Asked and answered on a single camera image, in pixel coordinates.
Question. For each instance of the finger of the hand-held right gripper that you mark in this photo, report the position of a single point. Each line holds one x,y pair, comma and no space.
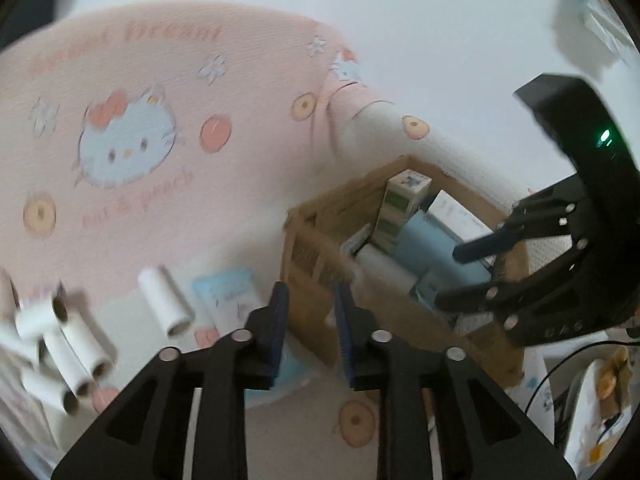
470,300
480,248

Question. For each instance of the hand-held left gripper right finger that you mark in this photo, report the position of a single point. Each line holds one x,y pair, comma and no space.
345,335

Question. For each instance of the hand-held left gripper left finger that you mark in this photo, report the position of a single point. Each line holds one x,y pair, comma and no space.
277,330

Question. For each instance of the cardboard box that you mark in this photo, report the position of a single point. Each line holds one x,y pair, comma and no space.
305,255

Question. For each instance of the white flat box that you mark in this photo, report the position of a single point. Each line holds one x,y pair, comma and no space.
457,215

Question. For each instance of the blue white small box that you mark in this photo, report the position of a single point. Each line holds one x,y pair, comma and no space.
425,292

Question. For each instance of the blue flat box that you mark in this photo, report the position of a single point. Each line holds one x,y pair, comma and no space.
430,252

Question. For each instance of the pale blue packet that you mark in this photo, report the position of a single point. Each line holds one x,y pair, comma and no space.
225,292

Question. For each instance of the white green small box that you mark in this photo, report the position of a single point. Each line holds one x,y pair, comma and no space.
389,227
407,190

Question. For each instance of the pink printed blanket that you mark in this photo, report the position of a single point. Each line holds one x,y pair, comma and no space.
210,200

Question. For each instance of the clear snack bag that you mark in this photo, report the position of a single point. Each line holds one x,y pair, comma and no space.
602,390

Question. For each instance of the white cloth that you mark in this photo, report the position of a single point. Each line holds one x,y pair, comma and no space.
595,20

